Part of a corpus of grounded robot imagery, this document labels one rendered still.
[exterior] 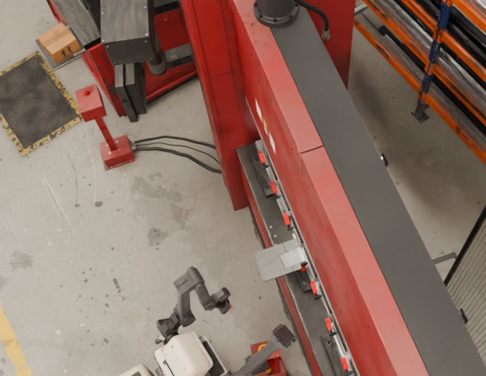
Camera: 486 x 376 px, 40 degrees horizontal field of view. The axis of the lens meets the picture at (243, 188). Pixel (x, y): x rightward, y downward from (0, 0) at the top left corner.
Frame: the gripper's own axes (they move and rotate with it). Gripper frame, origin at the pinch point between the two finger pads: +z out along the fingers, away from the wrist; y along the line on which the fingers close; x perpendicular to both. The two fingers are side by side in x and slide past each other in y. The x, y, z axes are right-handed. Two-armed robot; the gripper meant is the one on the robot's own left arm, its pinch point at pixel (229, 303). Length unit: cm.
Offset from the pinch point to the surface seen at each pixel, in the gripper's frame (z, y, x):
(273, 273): 13.1, 0.8, -26.7
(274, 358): 23.1, -33.7, 4.6
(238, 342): 88, 5, 47
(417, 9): 90, 100, -188
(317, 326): 27, -34, -26
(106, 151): 74, 186, 49
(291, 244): 21.1, 9.9, -42.3
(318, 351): 23, -46, -19
